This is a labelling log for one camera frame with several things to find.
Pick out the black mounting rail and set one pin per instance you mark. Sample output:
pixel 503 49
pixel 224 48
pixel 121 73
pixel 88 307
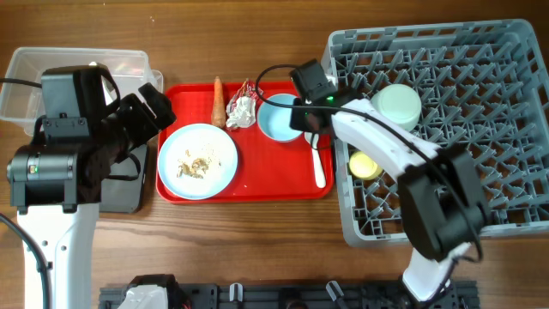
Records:
pixel 460 294

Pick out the black waste bin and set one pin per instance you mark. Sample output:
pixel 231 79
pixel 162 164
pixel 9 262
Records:
pixel 118 196

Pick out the grey dishwasher rack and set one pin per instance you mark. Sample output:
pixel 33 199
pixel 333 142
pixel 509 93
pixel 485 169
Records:
pixel 482 84

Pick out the light blue bowl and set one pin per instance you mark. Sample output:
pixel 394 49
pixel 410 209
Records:
pixel 274 122

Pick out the light blue plate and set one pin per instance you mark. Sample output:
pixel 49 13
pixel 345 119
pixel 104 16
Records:
pixel 197 136

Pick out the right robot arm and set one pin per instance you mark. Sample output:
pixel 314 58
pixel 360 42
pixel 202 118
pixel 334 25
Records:
pixel 442 202

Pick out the red plastic tray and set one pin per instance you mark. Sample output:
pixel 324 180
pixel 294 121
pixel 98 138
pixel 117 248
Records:
pixel 261 169

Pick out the white tissue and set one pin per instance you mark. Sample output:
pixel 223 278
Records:
pixel 241 112

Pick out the yellow cup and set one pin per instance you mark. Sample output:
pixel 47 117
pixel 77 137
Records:
pixel 363 167

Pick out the clear plastic bin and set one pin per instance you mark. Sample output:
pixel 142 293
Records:
pixel 22 104

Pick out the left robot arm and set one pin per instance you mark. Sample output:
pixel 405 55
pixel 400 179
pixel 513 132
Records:
pixel 56 180

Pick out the light green bowl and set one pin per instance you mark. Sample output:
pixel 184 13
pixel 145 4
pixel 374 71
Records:
pixel 399 103

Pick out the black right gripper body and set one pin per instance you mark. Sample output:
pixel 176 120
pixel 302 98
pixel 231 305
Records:
pixel 299 118

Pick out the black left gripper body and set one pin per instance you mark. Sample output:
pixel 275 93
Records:
pixel 135 122

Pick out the orange carrot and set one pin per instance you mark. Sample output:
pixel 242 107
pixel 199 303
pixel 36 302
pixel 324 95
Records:
pixel 218 115

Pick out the foil wrapper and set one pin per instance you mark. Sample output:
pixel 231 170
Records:
pixel 247 89

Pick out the food scraps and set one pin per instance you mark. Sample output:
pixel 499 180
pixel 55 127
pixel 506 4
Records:
pixel 198 163

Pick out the white plastic spoon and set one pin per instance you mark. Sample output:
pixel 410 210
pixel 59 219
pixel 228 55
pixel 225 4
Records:
pixel 317 164

